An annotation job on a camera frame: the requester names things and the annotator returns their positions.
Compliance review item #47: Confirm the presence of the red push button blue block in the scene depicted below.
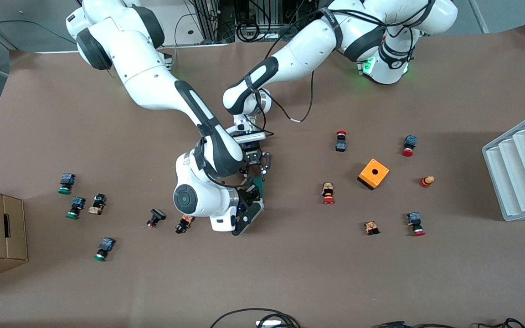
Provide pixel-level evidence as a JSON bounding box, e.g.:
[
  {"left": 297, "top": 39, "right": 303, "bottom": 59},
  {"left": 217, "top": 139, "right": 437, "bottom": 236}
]
[
  {"left": 401, "top": 135, "right": 417, "bottom": 157},
  {"left": 406, "top": 212, "right": 426, "bottom": 237}
]

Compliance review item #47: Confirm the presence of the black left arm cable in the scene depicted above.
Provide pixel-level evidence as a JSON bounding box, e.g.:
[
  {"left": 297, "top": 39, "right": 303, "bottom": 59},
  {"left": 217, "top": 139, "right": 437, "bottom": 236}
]
[{"left": 262, "top": 68, "right": 315, "bottom": 123}]

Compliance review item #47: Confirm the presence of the black orange push button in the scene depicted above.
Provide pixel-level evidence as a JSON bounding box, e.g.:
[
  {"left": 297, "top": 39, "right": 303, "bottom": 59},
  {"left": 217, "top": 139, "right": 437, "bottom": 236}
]
[{"left": 175, "top": 214, "right": 195, "bottom": 235}]

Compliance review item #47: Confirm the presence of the aluminium profile post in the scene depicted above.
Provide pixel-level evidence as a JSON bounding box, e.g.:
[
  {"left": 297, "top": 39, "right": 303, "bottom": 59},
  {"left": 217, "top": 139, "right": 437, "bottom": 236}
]
[{"left": 201, "top": 0, "right": 221, "bottom": 42}]

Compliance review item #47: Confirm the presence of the thin black curled cable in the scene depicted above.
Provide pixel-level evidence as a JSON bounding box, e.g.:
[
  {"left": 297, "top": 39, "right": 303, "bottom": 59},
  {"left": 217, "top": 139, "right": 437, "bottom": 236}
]
[{"left": 472, "top": 318, "right": 525, "bottom": 328}]

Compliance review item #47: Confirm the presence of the white ridged tray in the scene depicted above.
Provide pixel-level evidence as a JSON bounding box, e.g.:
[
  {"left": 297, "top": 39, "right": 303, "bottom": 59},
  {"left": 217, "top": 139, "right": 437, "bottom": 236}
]
[{"left": 482, "top": 108, "right": 525, "bottom": 222}]

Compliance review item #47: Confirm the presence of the black coiled cable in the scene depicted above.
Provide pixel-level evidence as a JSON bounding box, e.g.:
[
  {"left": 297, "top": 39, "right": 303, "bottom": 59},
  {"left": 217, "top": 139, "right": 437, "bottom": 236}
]
[{"left": 237, "top": 20, "right": 259, "bottom": 42}]

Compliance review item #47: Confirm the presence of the black looped cable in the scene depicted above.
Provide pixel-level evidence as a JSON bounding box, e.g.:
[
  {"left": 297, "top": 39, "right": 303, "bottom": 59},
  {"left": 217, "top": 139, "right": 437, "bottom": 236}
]
[{"left": 210, "top": 308, "right": 302, "bottom": 328}]

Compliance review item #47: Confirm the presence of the black cable with connector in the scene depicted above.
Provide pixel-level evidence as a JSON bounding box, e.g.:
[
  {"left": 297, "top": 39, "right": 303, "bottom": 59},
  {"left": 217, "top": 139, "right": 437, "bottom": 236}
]
[{"left": 372, "top": 321, "right": 457, "bottom": 328}]

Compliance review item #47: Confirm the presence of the black square push button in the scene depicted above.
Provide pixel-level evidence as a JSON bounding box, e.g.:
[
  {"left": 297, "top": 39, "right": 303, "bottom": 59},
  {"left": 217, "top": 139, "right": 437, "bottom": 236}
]
[{"left": 146, "top": 208, "right": 167, "bottom": 229}]

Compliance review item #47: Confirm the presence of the green push button blue block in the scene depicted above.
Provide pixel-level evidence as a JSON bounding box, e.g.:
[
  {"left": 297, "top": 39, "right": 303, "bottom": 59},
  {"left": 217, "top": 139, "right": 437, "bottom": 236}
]
[
  {"left": 93, "top": 237, "right": 116, "bottom": 262},
  {"left": 66, "top": 196, "right": 86, "bottom": 220},
  {"left": 58, "top": 173, "right": 77, "bottom": 195}
]

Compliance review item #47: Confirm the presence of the orange button enclosure box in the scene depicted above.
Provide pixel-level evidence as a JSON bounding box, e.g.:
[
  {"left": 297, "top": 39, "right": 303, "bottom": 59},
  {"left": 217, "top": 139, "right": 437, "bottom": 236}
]
[{"left": 357, "top": 158, "right": 390, "bottom": 191}]

